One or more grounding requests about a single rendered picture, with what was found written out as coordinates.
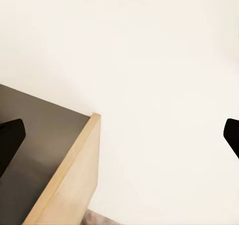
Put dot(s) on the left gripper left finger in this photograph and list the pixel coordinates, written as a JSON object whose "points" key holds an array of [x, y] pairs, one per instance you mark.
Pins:
{"points": [[12, 134]]}

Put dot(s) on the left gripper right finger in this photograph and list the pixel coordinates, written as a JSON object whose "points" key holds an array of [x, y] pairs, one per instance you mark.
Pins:
{"points": [[231, 134]]}

